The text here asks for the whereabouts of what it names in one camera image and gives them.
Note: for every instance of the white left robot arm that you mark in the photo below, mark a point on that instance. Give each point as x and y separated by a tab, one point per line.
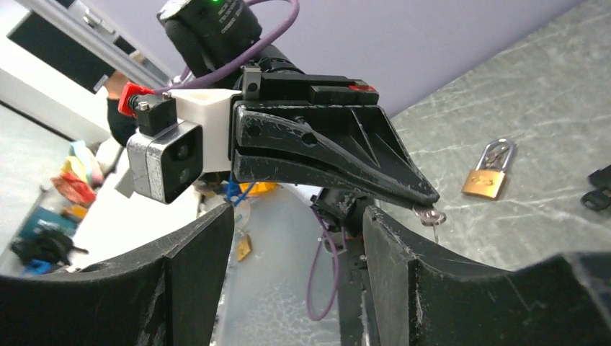
218	38

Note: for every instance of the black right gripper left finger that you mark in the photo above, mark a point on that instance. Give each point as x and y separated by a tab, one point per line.
165	292

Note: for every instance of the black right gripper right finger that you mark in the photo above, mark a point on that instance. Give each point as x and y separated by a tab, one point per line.
425	294

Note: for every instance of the brass padlock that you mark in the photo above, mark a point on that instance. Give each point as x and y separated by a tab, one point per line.
487	178

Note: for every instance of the aluminium frame rail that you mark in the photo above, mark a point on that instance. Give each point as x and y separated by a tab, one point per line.
59	17

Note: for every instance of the person in black shirt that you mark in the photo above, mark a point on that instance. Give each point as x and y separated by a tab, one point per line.
121	126

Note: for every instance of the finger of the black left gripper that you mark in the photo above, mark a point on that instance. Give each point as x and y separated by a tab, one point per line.
251	168
356	140

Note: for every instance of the black Kaijing padlock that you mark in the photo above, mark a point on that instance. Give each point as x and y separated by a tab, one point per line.
599	198

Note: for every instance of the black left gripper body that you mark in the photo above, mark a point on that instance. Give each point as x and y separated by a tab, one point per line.
286	88

